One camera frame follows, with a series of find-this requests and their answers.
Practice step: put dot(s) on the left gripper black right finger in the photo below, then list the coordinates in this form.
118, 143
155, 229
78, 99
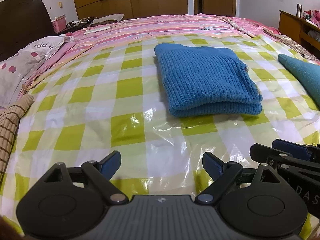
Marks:
224, 175

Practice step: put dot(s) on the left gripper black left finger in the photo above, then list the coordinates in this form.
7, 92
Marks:
99, 173

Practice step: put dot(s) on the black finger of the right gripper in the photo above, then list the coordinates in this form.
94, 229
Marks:
304, 152
264, 154

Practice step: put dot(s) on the blue knitted striped sweater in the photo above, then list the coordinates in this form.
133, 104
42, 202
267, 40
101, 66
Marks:
206, 80

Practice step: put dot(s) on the teal fleece cloth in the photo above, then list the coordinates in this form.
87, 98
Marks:
306, 73

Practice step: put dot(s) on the beige brown striped garment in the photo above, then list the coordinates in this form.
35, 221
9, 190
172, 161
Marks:
10, 119

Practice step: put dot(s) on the wooden side cabinet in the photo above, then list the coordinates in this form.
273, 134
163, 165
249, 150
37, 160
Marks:
301, 31

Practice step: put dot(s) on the grey pillow with pink dots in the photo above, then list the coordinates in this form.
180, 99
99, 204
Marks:
30, 62

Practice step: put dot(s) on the pink striped bed quilt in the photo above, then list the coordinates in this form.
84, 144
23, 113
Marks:
135, 30

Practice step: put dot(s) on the white flat card on bed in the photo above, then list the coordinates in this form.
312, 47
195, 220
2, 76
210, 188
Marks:
97, 29

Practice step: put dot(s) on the metal thermos bottle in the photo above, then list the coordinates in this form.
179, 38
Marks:
299, 11

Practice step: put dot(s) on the pink storage box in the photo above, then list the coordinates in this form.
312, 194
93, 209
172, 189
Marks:
59, 23

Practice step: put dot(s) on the grey folded cloth on nightstand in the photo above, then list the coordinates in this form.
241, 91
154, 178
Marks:
107, 19

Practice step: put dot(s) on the dark brown headboard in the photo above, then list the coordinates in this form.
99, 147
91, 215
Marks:
22, 22

